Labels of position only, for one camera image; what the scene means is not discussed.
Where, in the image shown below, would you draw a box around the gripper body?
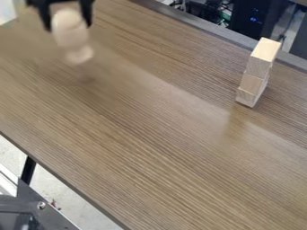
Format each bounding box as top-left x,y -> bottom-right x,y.
25,0 -> 98,8

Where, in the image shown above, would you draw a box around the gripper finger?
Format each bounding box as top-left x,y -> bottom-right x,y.
76,1 -> 96,29
36,2 -> 55,32

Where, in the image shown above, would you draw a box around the black computer case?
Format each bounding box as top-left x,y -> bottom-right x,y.
230,0 -> 291,41

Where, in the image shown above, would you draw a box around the black metal stand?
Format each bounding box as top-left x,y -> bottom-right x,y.
0,179 -> 82,230

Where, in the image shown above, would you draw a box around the wooden block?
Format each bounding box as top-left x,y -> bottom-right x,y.
244,37 -> 284,80
233,86 -> 266,109
238,71 -> 270,95

